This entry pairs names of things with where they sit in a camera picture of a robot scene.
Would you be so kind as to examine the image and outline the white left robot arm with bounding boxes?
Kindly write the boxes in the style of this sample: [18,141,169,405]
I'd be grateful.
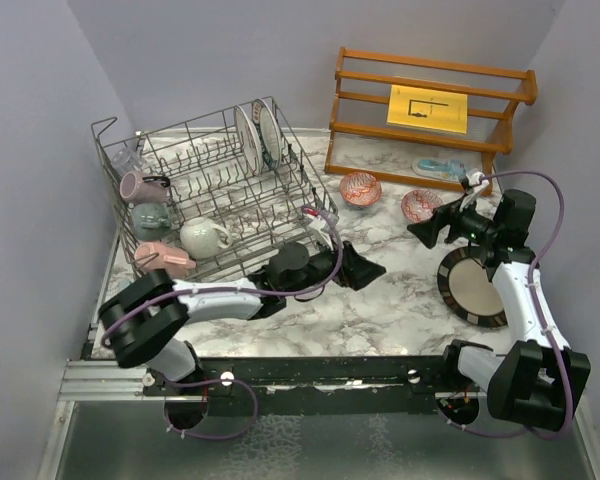
[98,241,386,395]

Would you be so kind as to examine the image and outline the white speckled mug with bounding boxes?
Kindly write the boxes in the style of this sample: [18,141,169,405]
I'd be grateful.
[179,217,233,261]

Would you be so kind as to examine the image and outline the white plate red characters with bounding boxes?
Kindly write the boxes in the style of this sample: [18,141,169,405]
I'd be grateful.
[234,105,263,175]

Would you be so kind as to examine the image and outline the clear octagonal glass tumbler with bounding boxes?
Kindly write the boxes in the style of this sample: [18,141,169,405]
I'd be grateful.
[111,147,148,176]

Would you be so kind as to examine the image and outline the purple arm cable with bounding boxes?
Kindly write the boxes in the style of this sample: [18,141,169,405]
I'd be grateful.
[99,204,344,441]
[437,170,579,441]

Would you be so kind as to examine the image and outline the yellow book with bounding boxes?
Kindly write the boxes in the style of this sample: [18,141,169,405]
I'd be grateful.
[386,85,468,134]

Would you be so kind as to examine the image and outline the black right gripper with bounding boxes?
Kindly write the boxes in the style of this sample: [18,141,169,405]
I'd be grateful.
[409,192,500,249]

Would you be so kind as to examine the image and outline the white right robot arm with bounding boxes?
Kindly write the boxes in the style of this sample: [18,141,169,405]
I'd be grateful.
[408,189,591,432]

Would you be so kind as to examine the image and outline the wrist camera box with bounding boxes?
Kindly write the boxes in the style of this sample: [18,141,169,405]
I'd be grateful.
[301,206,338,248]
[460,169,489,208]

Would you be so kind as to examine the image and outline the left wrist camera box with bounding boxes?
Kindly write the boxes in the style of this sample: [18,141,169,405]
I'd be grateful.
[301,206,338,248]

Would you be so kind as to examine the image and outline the green rimmed white plate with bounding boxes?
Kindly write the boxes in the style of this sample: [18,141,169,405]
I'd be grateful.
[252,98,283,170]

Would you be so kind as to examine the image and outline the dark rimmed beige plate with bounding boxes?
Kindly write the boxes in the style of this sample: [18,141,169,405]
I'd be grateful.
[436,246,507,329]

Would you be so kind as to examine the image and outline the grey-green ceramic mug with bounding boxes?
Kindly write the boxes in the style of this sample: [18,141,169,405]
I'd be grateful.
[131,203,172,242]

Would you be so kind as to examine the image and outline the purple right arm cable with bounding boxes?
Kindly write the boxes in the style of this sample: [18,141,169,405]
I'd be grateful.
[437,170,579,441]

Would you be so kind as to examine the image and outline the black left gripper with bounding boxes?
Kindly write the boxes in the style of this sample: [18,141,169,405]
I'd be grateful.
[283,233,385,298]

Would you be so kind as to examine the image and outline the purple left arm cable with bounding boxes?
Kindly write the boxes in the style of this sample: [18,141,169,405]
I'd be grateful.
[99,204,344,441]

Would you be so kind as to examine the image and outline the pink mug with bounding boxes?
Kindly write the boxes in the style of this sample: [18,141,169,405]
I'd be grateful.
[132,242,196,279]

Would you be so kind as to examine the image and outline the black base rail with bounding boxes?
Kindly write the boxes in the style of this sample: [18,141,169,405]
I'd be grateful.
[144,355,482,417]

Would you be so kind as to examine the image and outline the red patterned bowl near mug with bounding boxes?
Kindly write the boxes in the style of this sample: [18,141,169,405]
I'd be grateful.
[339,171,382,208]

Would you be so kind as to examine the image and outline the grey wire dish rack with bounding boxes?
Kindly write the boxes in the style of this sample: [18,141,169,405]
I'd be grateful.
[91,97,338,281]

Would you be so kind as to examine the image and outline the purple glass mug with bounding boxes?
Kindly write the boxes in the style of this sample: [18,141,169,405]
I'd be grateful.
[119,170,171,205]

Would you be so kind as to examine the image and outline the wooden shelf rack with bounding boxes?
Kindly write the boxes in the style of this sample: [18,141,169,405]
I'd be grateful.
[324,46,538,175]

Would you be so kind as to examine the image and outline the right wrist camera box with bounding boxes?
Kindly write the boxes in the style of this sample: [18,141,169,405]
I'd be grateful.
[460,169,489,208]

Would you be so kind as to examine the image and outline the red patterned bowl far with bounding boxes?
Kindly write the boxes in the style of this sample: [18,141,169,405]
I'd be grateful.
[401,189,443,223]

